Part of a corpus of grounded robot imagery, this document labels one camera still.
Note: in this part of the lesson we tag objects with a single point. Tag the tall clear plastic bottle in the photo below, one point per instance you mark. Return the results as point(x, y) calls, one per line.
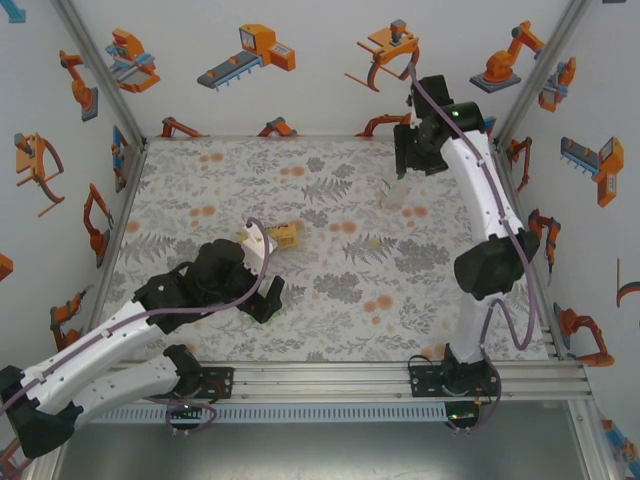
point(395, 197)

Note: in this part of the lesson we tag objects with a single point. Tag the yellow label tea bottle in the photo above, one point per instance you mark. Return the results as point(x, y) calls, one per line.
point(284, 236)

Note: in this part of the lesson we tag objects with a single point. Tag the yellow bottle cap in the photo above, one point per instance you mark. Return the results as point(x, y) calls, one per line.
point(374, 243)

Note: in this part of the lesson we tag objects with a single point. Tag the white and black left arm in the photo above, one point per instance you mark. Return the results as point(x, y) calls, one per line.
point(90, 350)

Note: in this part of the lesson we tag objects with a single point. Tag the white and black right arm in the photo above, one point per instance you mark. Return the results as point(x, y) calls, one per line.
point(480, 190)

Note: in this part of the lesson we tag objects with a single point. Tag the floral tablecloth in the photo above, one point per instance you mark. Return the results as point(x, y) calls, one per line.
point(300, 320)

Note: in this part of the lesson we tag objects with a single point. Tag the aluminium mounting rail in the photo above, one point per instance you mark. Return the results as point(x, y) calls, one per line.
point(325, 382)

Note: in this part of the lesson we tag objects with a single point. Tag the aluminium corner post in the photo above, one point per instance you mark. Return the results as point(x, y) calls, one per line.
point(539, 75)
point(105, 75)

